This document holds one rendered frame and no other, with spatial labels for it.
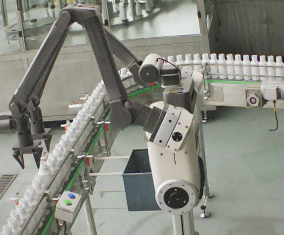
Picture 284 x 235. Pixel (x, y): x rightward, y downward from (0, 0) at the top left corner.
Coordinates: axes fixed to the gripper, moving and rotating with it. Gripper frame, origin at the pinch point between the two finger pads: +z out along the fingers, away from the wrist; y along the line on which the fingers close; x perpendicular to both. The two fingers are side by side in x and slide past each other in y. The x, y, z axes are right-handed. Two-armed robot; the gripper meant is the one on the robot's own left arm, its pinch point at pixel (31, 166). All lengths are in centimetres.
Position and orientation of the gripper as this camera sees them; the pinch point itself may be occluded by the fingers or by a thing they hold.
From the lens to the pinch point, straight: 235.1
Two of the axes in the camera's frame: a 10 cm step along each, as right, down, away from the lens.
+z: 1.2, 9.3, 3.4
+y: 9.8, -0.6, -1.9
